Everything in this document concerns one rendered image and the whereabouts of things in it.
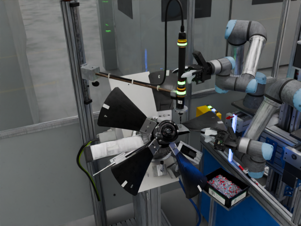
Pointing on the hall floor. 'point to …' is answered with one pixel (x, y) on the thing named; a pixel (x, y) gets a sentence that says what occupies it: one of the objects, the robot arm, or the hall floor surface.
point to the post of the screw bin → (212, 212)
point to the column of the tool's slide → (97, 206)
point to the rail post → (201, 191)
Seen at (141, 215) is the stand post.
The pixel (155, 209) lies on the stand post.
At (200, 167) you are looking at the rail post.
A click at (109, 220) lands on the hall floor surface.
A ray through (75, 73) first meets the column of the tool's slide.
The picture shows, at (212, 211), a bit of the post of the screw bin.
